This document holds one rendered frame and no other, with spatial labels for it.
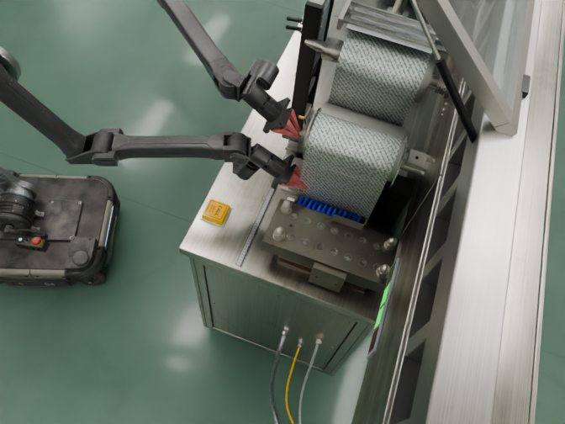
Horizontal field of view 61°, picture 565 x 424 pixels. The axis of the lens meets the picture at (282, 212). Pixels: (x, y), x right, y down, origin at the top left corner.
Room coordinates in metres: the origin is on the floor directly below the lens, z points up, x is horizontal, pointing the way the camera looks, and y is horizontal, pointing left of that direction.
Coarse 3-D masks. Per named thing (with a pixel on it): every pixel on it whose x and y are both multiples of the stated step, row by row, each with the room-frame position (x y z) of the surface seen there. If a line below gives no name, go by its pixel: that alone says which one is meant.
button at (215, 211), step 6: (210, 204) 0.79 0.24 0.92; (216, 204) 0.79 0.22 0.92; (222, 204) 0.79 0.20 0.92; (228, 204) 0.80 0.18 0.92; (204, 210) 0.76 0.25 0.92; (210, 210) 0.76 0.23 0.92; (216, 210) 0.77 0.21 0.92; (222, 210) 0.77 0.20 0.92; (228, 210) 0.78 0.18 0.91; (204, 216) 0.74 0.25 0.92; (210, 216) 0.74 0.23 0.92; (216, 216) 0.75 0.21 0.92; (222, 216) 0.75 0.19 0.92; (216, 222) 0.73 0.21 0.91; (222, 222) 0.73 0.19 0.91
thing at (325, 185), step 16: (304, 176) 0.81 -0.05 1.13; (320, 176) 0.80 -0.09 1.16; (336, 176) 0.79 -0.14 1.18; (304, 192) 0.81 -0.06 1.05; (320, 192) 0.80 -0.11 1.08; (336, 192) 0.79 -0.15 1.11; (352, 192) 0.78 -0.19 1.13; (368, 192) 0.77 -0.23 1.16; (352, 208) 0.78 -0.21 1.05; (368, 208) 0.77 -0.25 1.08
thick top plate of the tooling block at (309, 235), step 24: (288, 216) 0.73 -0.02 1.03; (312, 216) 0.74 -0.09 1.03; (264, 240) 0.64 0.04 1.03; (288, 240) 0.65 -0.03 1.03; (312, 240) 0.66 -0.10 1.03; (336, 240) 0.67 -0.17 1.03; (360, 240) 0.69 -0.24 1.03; (384, 240) 0.70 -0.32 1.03; (312, 264) 0.60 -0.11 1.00; (336, 264) 0.59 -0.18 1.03; (360, 264) 0.61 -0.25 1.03; (384, 288) 0.55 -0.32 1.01
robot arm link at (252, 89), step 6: (252, 78) 0.93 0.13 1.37; (258, 78) 0.93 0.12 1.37; (246, 84) 0.91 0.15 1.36; (252, 84) 0.91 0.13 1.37; (258, 84) 0.94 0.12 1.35; (264, 84) 0.93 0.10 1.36; (246, 90) 0.90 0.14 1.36; (252, 90) 0.89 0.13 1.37; (258, 90) 0.90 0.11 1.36; (264, 90) 0.91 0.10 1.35; (240, 96) 0.90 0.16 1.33; (246, 96) 0.88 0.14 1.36; (252, 96) 0.88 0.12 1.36; (258, 96) 0.88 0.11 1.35; (264, 96) 0.89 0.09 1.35; (246, 102) 0.88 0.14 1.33; (252, 102) 0.87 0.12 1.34; (258, 102) 0.88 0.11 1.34; (264, 102) 0.88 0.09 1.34; (252, 108) 0.88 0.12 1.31; (258, 108) 0.87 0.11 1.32
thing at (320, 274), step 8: (320, 264) 0.59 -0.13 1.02; (312, 272) 0.58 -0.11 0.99; (320, 272) 0.57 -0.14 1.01; (328, 272) 0.57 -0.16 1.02; (336, 272) 0.57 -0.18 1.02; (312, 280) 0.58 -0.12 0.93; (320, 280) 0.57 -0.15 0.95; (328, 280) 0.57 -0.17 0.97; (336, 280) 0.56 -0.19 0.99; (344, 280) 0.56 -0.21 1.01; (328, 288) 0.56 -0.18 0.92; (336, 288) 0.56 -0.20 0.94
